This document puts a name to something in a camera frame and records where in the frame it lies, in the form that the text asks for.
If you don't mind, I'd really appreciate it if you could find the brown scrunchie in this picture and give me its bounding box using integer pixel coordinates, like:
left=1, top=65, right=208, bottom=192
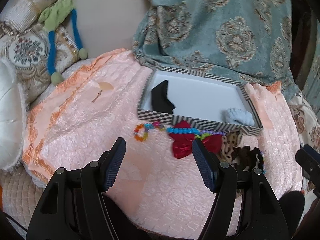
left=232, top=146, right=264, bottom=172

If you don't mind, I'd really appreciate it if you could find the leopard print bow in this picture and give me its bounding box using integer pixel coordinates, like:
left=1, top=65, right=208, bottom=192
left=217, top=130, right=242, bottom=164

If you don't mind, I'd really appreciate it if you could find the purple bead bracelet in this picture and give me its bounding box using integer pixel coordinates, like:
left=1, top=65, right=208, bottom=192
left=199, top=129, right=227, bottom=137

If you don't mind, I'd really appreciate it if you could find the red satin bow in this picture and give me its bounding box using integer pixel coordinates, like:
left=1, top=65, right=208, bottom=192
left=167, top=121, right=223, bottom=159

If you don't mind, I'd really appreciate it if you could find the blue bead bracelet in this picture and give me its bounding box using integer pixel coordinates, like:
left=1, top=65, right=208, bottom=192
left=166, top=127, right=201, bottom=136

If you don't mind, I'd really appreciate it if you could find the rainbow bead bracelet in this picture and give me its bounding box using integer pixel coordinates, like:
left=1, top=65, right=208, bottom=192
left=133, top=121, right=166, bottom=142

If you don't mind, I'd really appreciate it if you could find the floral cream fabric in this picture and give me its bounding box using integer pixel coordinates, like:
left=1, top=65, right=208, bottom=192
left=288, top=93, right=320, bottom=153

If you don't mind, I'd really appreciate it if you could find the light blue fluffy scrunchie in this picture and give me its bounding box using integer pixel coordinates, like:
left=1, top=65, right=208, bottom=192
left=225, top=108, right=255, bottom=126

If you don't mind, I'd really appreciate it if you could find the pink quilted bedspread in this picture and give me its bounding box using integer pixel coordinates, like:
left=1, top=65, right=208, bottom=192
left=22, top=49, right=303, bottom=239

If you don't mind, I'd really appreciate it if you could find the white satin pillow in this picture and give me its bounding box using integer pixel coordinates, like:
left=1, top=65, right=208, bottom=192
left=0, top=62, right=27, bottom=171

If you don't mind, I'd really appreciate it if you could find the striped black white tray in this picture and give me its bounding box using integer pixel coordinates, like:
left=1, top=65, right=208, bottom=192
left=137, top=67, right=263, bottom=136

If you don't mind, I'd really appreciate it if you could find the black velvet pouch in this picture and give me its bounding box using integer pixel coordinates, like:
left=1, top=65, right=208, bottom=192
left=151, top=80, right=175, bottom=114

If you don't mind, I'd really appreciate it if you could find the teal damask curtain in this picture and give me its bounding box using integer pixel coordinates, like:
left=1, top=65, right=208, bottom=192
left=132, top=0, right=299, bottom=100

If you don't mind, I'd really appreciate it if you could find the floral embroidered cushion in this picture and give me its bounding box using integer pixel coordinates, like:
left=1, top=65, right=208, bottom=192
left=1, top=23, right=79, bottom=103

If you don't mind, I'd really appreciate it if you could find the green blue plush toy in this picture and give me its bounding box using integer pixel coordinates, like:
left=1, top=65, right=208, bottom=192
left=38, top=0, right=88, bottom=86

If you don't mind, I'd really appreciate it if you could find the beige bolster pillow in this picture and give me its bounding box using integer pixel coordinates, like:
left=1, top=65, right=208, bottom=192
left=1, top=0, right=57, bottom=33

